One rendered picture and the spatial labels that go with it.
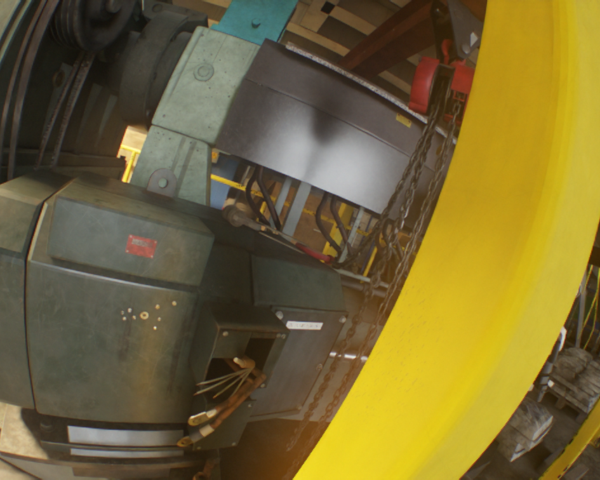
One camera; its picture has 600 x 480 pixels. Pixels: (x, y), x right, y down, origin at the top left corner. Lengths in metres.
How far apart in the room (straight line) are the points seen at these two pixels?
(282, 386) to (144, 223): 0.47
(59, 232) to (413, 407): 0.43
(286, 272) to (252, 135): 0.58
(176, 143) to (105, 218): 0.71
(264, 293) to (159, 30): 0.92
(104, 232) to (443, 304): 0.39
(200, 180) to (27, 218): 0.73
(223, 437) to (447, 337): 0.54
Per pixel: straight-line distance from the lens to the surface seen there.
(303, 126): 1.07
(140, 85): 1.07
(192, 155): 1.08
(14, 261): 0.47
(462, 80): 0.73
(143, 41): 1.10
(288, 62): 1.16
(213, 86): 1.12
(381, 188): 1.18
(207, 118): 1.09
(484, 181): 0.20
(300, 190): 1.06
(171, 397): 0.61
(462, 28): 0.86
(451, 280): 0.19
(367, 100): 1.22
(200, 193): 1.08
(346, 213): 2.72
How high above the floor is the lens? 0.97
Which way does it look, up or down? 7 degrees down
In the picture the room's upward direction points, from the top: 21 degrees clockwise
